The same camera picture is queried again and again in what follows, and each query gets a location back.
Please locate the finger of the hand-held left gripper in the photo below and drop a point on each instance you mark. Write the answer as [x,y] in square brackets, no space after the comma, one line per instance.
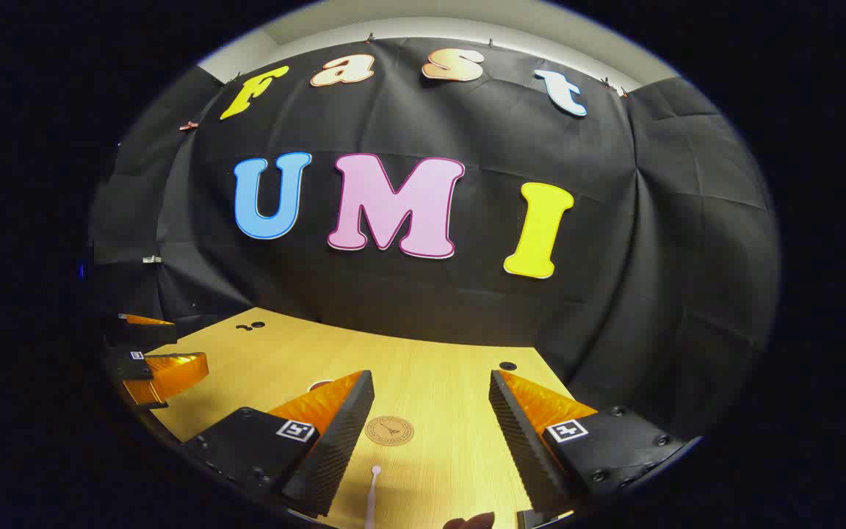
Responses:
[173,373]
[145,332]

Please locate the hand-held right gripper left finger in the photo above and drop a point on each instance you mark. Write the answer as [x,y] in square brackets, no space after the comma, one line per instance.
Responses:
[342,433]

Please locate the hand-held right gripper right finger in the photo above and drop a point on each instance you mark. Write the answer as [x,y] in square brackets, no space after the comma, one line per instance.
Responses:
[515,433]

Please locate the round brown coaster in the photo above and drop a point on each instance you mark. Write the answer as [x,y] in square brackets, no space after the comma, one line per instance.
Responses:
[388,430]

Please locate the white toothbrush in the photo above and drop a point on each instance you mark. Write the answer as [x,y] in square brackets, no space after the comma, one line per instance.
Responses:
[372,499]

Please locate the wooden desktop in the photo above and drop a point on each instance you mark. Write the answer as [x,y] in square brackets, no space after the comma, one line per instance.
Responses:
[438,382]

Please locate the copper clip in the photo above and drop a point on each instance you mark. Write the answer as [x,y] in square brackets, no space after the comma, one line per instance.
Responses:
[188,126]

